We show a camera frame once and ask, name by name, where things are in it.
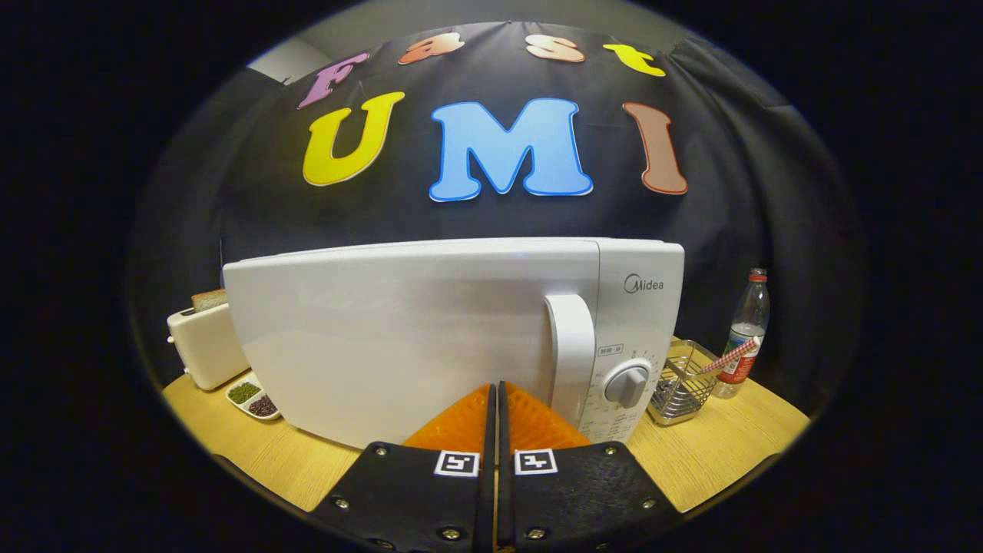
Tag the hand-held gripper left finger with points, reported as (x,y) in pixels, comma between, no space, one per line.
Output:
(485,491)

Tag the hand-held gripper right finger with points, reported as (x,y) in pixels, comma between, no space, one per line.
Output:
(505,491)

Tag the white microwave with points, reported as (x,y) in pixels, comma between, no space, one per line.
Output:
(399,330)

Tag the white divided bean dish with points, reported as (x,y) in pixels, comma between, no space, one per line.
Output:
(253,399)

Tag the red white striped straw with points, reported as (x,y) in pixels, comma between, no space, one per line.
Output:
(729,355)

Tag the clear bottle with red label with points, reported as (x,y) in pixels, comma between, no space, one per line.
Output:
(751,315)

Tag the white toaster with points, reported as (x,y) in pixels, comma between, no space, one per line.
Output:
(207,346)

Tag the toast slice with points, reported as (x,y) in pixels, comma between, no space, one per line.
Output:
(209,300)

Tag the black backdrop cloth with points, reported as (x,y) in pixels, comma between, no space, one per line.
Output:
(729,192)

